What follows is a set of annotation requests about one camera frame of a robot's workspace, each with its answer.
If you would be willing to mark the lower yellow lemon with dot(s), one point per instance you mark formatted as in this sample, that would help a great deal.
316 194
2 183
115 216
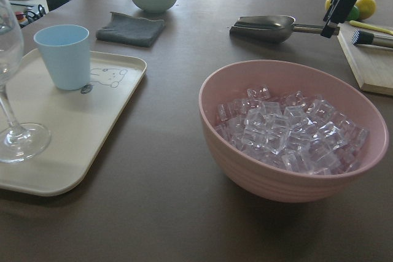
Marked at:
327 4

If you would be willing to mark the light blue plastic cup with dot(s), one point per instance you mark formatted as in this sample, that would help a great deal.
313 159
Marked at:
65 50

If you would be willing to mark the folded grey cloth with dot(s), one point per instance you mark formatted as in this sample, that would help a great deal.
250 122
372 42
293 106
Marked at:
128 30

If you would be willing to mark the green lime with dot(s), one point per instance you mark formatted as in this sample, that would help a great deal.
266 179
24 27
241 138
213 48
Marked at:
354 14

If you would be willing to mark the yellow lemon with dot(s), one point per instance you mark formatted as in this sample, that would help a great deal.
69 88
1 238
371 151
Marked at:
327 4
366 8

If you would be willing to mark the pile of clear ice cubes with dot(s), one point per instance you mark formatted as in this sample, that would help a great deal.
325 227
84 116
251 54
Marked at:
293 132

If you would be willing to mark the pink bowl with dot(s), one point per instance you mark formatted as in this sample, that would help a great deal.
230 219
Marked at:
230 82

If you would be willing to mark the wooden cutting board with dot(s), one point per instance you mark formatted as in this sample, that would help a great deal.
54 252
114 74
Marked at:
371 65

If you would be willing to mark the cream rabbit serving tray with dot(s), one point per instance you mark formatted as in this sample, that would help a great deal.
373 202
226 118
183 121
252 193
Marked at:
79 120

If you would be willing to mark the stainless steel ice scoop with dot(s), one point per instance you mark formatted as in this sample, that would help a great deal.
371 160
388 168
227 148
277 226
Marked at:
271 28

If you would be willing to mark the upper yellow lemon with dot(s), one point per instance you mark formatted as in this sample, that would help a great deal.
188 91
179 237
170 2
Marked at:
366 8

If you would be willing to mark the yellow plastic knife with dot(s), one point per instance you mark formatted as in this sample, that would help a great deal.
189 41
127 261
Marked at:
371 27

